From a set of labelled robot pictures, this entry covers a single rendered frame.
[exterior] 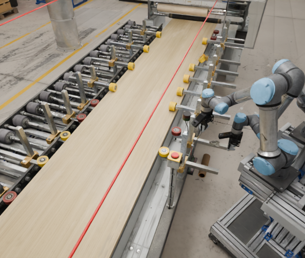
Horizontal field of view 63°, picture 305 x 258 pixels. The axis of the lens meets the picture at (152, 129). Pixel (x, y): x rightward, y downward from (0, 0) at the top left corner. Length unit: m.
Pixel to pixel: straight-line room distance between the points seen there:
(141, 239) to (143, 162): 0.51
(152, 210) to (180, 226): 0.70
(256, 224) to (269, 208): 0.81
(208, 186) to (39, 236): 1.80
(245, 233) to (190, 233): 0.49
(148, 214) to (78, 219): 0.52
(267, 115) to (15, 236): 1.49
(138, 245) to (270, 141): 1.04
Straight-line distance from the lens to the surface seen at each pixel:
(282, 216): 1.66
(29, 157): 2.07
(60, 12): 5.44
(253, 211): 2.52
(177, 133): 1.99
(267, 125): 1.37
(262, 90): 1.28
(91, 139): 1.99
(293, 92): 1.65
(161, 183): 2.02
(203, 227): 2.56
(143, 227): 1.83
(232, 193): 2.83
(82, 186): 1.72
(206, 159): 2.95
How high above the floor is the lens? 2.26
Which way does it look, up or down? 42 degrees down
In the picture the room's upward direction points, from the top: straight up
